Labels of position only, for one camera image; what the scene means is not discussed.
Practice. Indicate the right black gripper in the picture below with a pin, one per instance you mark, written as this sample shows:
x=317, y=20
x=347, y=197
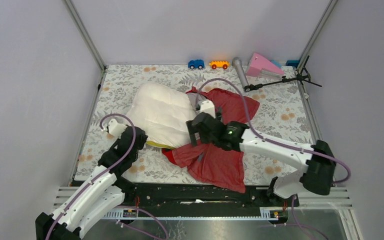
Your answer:
x=192, y=131

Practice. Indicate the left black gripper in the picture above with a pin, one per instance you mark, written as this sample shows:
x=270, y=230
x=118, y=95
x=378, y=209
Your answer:
x=143, y=139

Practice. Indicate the white pillow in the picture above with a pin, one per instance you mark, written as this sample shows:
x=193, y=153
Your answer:
x=162, y=113

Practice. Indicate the red printed pillowcase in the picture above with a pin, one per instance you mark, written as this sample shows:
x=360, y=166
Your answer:
x=207, y=163

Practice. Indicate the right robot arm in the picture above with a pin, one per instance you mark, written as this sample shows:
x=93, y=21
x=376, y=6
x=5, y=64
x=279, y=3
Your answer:
x=314, y=163

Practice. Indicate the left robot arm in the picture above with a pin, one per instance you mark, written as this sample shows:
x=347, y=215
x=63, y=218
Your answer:
x=104, y=189

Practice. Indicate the blue toy car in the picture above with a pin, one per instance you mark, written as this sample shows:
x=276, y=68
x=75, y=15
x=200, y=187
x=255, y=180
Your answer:
x=196, y=64

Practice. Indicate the orange toy car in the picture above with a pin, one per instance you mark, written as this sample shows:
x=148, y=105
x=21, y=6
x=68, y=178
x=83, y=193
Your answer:
x=219, y=64

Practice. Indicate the grey microphone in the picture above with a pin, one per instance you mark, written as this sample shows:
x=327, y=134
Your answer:
x=237, y=65

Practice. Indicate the floral tablecloth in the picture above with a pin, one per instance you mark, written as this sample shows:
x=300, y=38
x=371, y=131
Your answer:
x=281, y=113

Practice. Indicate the pink wedge block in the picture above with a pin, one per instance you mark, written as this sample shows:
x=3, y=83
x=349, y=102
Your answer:
x=258, y=65

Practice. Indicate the light blue block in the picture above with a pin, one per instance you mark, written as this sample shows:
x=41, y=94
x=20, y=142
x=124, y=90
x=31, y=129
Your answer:
x=276, y=63

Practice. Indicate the black tripod stand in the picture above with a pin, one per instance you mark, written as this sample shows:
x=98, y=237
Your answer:
x=302, y=76

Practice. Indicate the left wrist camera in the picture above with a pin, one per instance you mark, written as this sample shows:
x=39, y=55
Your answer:
x=115, y=129

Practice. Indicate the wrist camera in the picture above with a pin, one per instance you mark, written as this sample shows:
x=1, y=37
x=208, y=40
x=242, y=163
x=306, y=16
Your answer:
x=206, y=106
x=115, y=129

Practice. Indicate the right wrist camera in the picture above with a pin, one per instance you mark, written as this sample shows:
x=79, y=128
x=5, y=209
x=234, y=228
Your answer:
x=206, y=106

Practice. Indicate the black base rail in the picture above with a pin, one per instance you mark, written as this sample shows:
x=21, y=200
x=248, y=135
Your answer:
x=200, y=200

